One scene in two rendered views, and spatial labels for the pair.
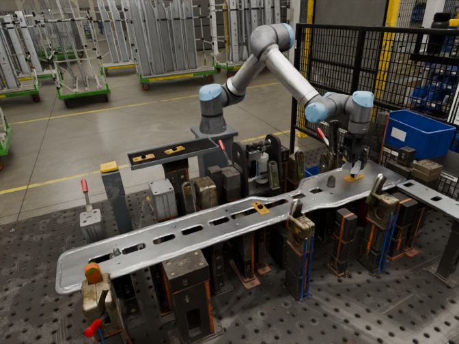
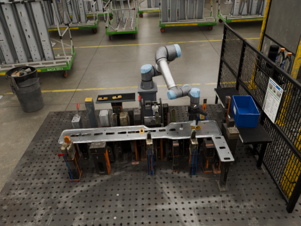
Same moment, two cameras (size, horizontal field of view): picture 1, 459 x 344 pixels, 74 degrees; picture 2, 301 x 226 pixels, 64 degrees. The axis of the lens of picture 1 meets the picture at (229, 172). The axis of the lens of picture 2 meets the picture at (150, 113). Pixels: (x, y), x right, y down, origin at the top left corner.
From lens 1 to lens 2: 1.15 m
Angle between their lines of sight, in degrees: 20
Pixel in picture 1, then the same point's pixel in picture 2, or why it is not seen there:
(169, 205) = (105, 121)
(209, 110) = (143, 77)
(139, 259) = (86, 139)
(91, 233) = (75, 125)
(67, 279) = (62, 139)
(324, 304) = (157, 179)
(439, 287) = (214, 189)
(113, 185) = (89, 107)
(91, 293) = (64, 145)
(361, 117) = (192, 100)
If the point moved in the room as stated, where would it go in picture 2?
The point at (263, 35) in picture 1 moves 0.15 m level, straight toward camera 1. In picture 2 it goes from (159, 53) to (150, 59)
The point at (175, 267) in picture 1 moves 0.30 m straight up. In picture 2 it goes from (94, 145) to (86, 113)
